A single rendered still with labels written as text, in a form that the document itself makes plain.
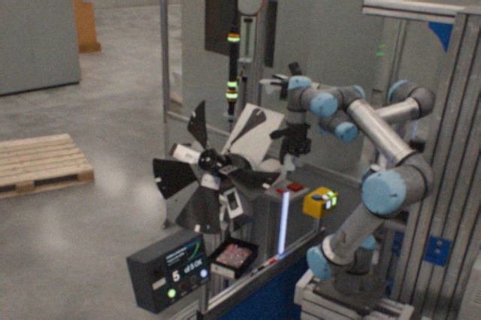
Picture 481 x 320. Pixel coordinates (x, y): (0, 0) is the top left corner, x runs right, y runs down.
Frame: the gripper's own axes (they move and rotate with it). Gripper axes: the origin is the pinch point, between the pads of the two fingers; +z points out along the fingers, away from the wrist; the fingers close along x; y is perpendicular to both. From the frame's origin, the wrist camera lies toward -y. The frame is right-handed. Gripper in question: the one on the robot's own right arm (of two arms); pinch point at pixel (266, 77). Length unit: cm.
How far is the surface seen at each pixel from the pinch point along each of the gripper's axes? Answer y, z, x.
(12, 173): 153, 286, 66
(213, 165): 46, 22, -6
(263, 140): 43, 16, 33
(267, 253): 129, 18, 54
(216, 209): 66, 17, -11
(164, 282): 51, -11, -84
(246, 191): 50, 0, -12
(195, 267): 52, -14, -70
